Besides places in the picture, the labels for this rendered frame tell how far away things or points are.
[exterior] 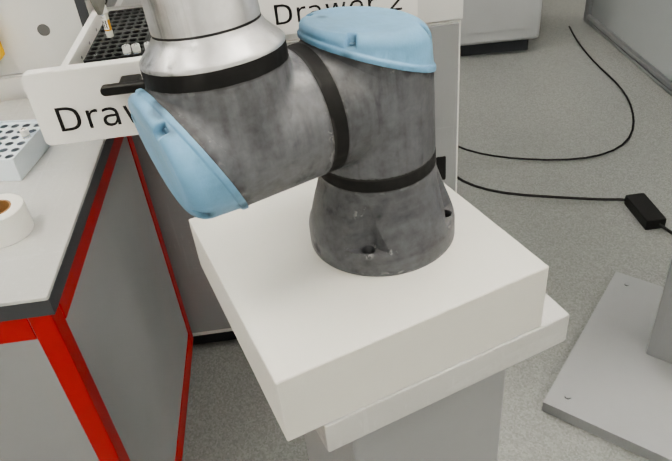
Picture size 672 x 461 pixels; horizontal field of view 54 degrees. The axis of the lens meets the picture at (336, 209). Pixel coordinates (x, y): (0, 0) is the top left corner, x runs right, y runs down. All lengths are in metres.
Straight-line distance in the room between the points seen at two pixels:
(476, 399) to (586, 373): 0.86
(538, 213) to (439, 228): 1.51
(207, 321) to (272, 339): 1.10
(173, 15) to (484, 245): 0.37
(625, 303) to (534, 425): 0.44
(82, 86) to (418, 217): 0.54
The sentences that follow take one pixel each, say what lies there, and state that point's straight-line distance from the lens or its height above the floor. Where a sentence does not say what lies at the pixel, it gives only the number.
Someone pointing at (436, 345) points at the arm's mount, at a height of 0.80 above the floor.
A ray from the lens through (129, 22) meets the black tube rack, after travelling 1.20.
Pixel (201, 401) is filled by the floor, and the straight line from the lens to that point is 1.68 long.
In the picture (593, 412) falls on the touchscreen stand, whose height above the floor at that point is 0.03.
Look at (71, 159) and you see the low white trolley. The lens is 1.11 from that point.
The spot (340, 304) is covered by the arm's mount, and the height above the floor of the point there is 0.84.
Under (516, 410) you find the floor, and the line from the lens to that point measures 1.60.
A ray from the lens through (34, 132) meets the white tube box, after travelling 1.15.
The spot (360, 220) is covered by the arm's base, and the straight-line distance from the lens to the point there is 0.62.
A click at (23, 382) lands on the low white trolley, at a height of 0.61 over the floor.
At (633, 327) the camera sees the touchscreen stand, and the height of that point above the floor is 0.04.
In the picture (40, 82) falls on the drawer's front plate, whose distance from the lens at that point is 1.00.
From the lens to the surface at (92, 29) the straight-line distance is 1.25.
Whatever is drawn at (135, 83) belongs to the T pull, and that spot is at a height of 0.91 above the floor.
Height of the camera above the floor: 1.27
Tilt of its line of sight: 36 degrees down
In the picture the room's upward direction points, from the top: 6 degrees counter-clockwise
